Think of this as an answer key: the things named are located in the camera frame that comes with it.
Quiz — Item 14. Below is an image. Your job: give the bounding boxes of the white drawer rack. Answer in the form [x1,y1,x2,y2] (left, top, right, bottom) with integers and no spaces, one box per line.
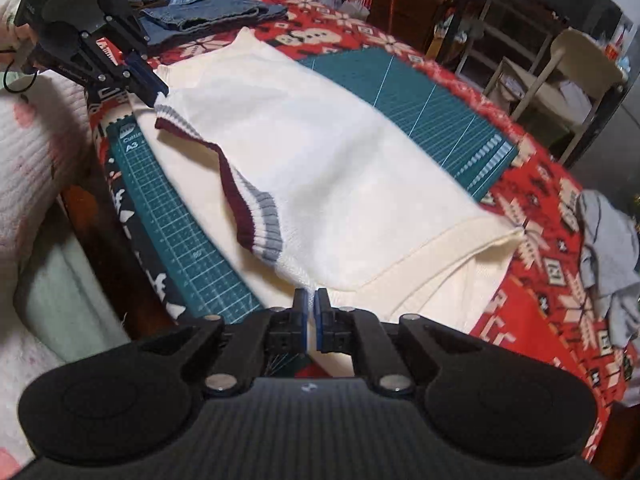
[457,0,566,91]

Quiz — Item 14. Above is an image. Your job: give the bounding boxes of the green cutting mat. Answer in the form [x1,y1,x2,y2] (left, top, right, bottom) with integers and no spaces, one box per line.
[105,47,518,326]

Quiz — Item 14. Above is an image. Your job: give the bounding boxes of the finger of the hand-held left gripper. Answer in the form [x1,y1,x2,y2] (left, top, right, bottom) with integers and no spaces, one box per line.
[97,0,151,58]
[55,32,168,107]

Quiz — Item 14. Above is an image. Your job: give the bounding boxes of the white knit sweater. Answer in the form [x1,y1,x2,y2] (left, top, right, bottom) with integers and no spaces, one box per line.
[130,27,526,341]

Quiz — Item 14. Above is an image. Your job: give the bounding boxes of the person's left forearm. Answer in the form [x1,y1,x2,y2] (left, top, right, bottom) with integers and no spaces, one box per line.
[0,0,96,261]

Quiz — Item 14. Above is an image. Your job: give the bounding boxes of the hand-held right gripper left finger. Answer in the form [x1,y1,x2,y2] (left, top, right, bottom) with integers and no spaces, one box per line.
[132,288,308,397]

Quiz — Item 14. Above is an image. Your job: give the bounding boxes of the grey hoodie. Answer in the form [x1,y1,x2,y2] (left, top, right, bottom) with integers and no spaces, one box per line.
[575,190,640,348]

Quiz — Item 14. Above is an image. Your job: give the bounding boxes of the red patterned blanket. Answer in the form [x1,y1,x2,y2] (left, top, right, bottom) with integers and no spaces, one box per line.
[87,0,640,461]

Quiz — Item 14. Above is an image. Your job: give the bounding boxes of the beige chair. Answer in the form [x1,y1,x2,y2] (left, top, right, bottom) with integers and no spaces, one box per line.
[482,27,626,166]

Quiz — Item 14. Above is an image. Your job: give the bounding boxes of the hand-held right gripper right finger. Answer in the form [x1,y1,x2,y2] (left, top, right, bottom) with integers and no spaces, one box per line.
[315,288,488,398]

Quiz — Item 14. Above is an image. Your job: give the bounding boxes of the blue jeans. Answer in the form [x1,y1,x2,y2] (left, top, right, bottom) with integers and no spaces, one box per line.
[137,0,288,46]

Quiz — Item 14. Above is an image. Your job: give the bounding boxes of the dark desk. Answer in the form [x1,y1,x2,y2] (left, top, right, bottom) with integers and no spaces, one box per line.
[440,0,571,76]

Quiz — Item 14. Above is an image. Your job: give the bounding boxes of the wooden drawer cabinet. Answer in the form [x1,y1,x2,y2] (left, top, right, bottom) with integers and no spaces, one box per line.
[367,0,451,53]

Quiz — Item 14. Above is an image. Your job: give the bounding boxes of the black cable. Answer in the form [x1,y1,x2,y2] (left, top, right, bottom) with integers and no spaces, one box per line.
[2,47,41,93]

